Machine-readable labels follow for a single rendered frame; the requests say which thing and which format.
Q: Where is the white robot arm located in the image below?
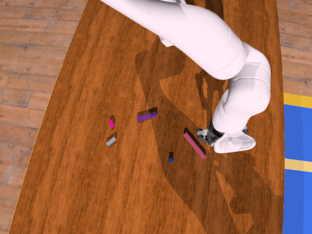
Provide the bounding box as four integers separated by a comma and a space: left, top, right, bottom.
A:
101, 0, 271, 153

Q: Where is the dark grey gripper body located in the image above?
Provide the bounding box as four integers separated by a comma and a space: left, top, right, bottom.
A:
207, 118, 222, 138

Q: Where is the grey rod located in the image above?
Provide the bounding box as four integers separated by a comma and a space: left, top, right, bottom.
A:
106, 137, 116, 147

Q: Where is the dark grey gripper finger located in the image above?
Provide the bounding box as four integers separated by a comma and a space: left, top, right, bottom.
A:
243, 125, 248, 133
196, 128, 219, 146

